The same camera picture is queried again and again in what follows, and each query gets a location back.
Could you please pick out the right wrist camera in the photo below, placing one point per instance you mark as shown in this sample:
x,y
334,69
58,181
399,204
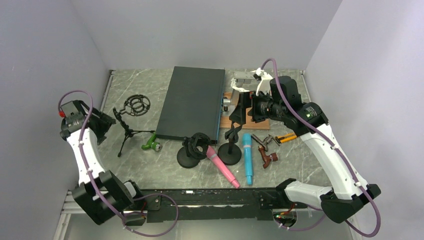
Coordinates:
x,y
264,79

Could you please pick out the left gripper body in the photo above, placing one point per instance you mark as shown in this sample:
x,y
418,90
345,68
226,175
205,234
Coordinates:
x,y
89,114

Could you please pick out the green pipe fitting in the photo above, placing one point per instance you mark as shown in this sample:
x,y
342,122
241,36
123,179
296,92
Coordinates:
x,y
152,144

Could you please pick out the metal bracket fixture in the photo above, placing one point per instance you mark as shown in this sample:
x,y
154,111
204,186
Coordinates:
x,y
241,81

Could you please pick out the wooden board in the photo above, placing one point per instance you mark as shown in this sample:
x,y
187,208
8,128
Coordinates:
x,y
225,122

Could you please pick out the black clip microphone stand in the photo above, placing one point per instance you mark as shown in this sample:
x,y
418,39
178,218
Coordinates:
x,y
229,152

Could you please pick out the brown pipe fitting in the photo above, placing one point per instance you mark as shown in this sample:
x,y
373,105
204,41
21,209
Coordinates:
x,y
267,159

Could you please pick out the pink microphone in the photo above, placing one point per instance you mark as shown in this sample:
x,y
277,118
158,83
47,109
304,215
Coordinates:
x,y
215,159

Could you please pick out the black base frame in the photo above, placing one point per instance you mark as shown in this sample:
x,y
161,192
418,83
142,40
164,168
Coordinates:
x,y
162,205

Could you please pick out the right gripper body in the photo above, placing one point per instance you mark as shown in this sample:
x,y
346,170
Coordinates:
x,y
261,105

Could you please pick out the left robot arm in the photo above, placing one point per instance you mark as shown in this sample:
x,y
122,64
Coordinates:
x,y
84,129

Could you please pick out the blue microphone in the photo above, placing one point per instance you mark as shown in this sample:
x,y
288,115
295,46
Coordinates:
x,y
247,154

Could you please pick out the yellow utility knife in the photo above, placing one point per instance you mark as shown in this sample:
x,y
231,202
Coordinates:
x,y
285,138

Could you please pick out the black shock mount stand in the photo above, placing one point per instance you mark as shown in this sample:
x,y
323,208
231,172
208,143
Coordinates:
x,y
193,150

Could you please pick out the grey metal pipe fitting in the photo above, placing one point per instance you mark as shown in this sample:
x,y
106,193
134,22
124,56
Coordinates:
x,y
267,140

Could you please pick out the black flat box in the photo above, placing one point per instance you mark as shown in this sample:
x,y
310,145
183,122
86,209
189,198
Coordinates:
x,y
192,104

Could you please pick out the black tripod microphone stand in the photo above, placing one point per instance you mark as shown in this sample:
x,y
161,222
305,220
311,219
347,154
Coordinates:
x,y
135,105

